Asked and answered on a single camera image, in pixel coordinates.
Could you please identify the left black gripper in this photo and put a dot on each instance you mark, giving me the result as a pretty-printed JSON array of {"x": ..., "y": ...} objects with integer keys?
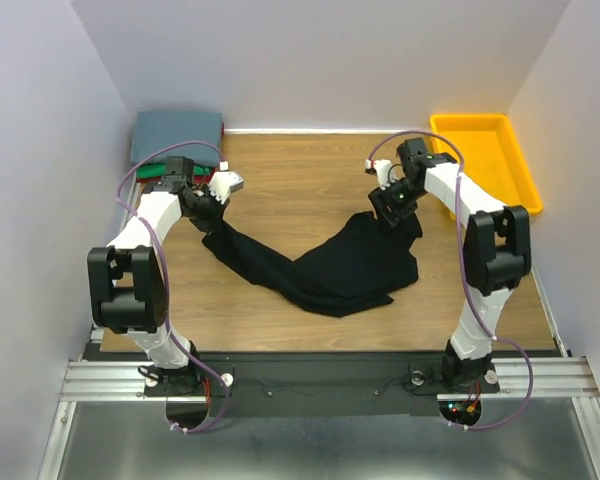
[{"x": 207, "y": 213}]

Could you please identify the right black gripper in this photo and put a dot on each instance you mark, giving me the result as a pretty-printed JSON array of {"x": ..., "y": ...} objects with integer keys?
[{"x": 389, "y": 213}]

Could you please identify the black t-shirt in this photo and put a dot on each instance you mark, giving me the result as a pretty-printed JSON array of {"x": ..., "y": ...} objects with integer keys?
[{"x": 355, "y": 270}]

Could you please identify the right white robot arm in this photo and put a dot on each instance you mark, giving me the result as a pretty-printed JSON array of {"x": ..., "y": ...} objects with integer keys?
[{"x": 493, "y": 241}]

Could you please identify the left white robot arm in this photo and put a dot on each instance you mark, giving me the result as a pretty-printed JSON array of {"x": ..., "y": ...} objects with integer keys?
[{"x": 128, "y": 279}]

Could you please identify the folded green t-shirt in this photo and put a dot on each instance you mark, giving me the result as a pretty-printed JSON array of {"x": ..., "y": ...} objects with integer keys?
[{"x": 154, "y": 171}]

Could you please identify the folded grey-blue t-shirt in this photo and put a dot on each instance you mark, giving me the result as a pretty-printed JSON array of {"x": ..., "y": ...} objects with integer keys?
[{"x": 155, "y": 130}]

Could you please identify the yellow plastic tray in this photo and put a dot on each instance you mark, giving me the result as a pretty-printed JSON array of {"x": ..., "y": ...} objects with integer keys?
[{"x": 493, "y": 157}]

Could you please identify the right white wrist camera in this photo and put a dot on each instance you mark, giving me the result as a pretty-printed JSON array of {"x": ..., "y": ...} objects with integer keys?
[{"x": 382, "y": 170}]

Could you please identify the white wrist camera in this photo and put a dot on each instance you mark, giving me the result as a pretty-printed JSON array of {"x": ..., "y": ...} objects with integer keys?
[
  {"x": 223, "y": 184},
  {"x": 382, "y": 170}
]

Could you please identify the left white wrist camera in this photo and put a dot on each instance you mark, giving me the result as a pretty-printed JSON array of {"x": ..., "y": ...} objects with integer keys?
[{"x": 223, "y": 184}]

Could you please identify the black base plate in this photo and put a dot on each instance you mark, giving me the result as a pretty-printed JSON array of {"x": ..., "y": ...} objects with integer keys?
[{"x": 251, "y": 385}]

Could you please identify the aluminium mounting rail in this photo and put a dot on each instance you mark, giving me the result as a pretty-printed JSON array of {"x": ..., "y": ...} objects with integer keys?
[{"x": 119, "y": 381}]

